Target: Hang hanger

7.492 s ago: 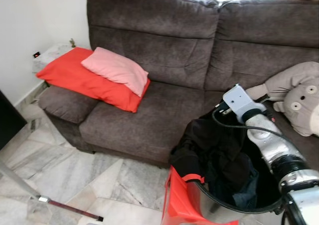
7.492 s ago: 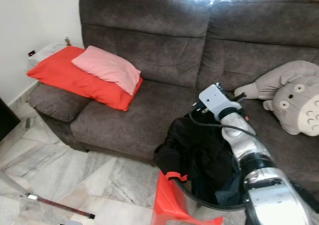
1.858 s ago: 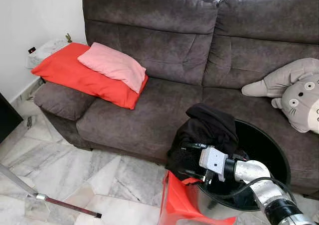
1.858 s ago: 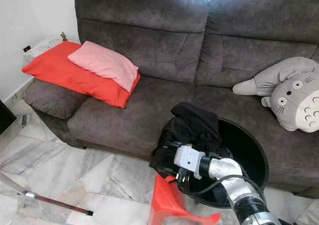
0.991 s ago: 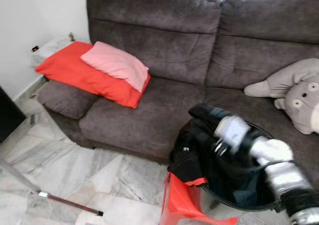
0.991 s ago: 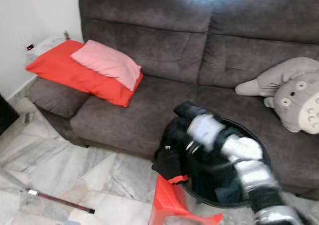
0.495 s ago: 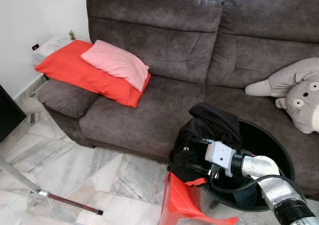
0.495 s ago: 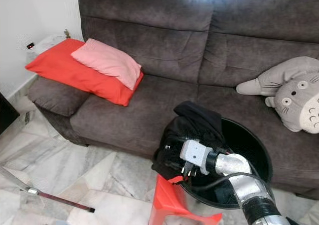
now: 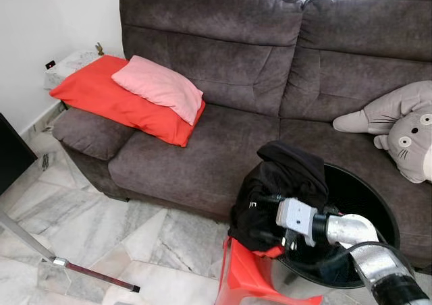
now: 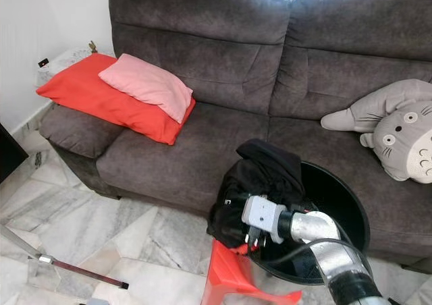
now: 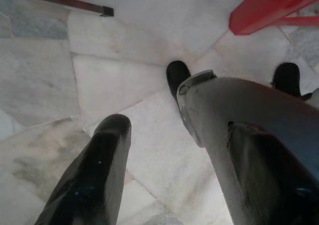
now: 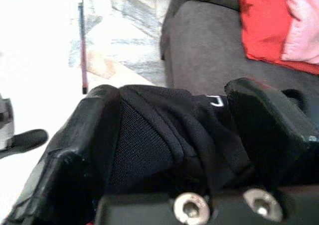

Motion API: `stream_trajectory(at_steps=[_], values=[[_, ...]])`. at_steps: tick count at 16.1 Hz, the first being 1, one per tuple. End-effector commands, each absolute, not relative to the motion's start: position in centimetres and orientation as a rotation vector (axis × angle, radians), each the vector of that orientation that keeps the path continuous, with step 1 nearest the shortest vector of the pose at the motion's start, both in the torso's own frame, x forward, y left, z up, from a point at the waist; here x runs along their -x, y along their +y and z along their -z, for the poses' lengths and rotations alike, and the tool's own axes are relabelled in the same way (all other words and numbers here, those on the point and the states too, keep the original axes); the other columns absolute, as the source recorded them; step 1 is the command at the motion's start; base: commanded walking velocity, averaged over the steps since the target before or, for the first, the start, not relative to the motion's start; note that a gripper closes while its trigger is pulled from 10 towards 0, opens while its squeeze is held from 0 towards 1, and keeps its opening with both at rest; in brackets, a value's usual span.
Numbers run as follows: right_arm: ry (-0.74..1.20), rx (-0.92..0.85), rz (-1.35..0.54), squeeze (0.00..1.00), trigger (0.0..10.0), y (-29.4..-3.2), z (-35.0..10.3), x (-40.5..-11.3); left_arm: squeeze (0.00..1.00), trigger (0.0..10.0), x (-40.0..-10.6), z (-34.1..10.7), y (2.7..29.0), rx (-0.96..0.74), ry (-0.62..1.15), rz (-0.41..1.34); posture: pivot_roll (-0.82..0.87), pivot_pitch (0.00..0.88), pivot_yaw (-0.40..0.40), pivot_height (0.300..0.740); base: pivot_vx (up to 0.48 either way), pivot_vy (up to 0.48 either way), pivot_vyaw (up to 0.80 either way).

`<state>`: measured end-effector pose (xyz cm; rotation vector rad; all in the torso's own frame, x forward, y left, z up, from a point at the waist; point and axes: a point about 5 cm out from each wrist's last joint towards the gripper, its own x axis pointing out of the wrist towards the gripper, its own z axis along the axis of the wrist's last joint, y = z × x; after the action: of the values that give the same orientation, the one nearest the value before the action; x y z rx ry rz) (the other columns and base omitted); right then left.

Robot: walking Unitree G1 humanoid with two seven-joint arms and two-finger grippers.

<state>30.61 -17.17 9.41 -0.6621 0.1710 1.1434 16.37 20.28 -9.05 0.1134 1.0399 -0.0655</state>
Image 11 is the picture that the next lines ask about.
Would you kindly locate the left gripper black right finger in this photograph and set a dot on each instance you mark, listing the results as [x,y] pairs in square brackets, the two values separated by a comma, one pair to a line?
[274,180]

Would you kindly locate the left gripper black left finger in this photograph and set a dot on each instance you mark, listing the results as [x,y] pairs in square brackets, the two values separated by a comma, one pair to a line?
[94,180]

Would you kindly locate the black robot right foot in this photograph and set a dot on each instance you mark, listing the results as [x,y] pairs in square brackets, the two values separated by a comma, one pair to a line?
[286,78]

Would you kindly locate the black robot foot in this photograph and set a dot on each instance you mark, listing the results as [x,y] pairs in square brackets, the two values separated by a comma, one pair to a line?
[177,73]
[286,78]

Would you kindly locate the black robot left foot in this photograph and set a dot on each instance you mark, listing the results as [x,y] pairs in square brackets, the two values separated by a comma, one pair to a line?
[177,73]

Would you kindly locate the red plastic stool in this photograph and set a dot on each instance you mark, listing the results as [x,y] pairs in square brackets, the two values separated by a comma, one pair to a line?
[261,8]

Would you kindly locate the dark brown wooden bar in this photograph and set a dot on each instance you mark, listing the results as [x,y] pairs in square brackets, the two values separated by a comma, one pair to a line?
[74,2]

